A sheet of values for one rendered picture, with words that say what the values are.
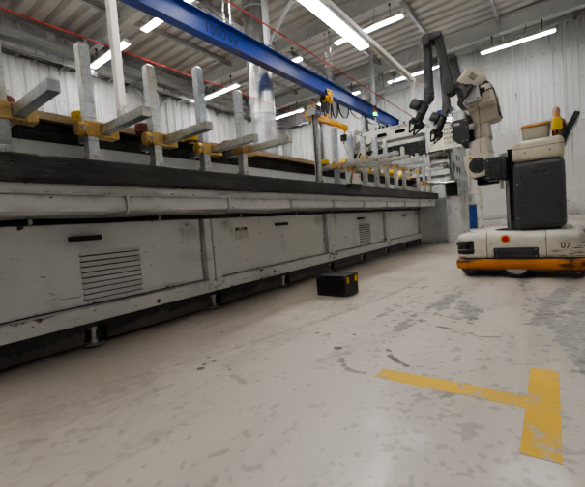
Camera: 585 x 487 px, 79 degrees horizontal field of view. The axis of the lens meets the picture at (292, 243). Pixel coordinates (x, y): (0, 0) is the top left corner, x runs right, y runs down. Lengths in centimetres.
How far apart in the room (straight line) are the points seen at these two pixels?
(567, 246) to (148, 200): 218
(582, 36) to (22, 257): 1199
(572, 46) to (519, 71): 113
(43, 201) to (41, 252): 28
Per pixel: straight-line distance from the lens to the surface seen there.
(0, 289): 156
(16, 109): 133
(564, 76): 1189
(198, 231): 194
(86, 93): 148
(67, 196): 139
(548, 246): 248
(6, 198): 134
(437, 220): 543
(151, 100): 161
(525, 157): 253
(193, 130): 143
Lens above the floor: 43
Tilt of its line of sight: 3 degrees down
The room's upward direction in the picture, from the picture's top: 5 degrees counter-clockwise
